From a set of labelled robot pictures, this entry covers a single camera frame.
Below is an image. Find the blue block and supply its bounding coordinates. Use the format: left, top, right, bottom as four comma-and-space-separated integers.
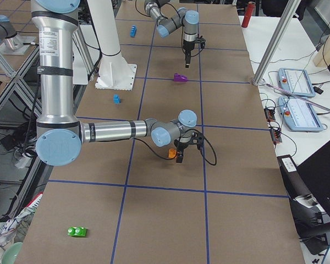
113, 94, 121, 104
130, 25, 137, 38

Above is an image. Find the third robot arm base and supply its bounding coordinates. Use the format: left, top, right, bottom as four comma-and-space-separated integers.
0, 15, 36, 56

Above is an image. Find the white remote control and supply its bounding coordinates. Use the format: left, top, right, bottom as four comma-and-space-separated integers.
282, 157, 297, 173

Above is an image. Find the red cylinder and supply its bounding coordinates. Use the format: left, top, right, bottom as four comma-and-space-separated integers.
241, 1, 256, 28

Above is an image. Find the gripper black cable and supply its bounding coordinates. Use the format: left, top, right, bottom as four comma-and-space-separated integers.
134, 0, 207, 58
134, 129, 218, 166

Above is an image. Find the green bowl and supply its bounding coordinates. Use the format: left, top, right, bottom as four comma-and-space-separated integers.
1, 242, 23, 264

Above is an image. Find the blue block far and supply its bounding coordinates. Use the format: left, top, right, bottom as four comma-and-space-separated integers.
130, 25, 137, 38

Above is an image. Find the green double block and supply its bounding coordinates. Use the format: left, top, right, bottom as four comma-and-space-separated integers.
67, 226, 87, 238

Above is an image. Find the teach pendant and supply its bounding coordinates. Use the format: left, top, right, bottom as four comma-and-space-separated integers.
278, 68, 315, 98
277, 96, 324, 132

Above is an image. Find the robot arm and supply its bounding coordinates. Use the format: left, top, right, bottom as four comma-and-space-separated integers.
31, 1, 197, 166
144, 1, 206, 68

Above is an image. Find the aluminium post at table edge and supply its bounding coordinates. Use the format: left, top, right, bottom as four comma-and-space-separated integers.
251, 0, 301, 86

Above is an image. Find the white camera stand column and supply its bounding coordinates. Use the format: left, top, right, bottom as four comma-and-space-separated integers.
87, 0, 137, 91

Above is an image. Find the lower teach pendant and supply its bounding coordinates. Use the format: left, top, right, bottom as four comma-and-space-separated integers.
277, 96, 324, 132

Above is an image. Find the crumpled patterned cloth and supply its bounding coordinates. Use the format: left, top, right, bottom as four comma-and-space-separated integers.
0, 207, 36, 263

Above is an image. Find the purple trapezoid block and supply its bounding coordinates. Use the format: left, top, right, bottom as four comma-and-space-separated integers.
173, 73, 188, 83

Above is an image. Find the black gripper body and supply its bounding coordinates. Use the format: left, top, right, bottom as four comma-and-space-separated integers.
183, 34, 206, 57
174, 132, 203, 154

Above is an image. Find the upper teach pendant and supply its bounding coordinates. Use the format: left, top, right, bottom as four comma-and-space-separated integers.
278, 68, 315, 98

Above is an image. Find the orange trapezoid block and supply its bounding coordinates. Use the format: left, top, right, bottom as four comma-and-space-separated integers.
168, 148, 174, 159

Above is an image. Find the blue block near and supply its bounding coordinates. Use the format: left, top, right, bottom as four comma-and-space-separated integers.
113, 94, 121, 104

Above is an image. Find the black laptop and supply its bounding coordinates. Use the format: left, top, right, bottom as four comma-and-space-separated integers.
297, 140, 330, 216

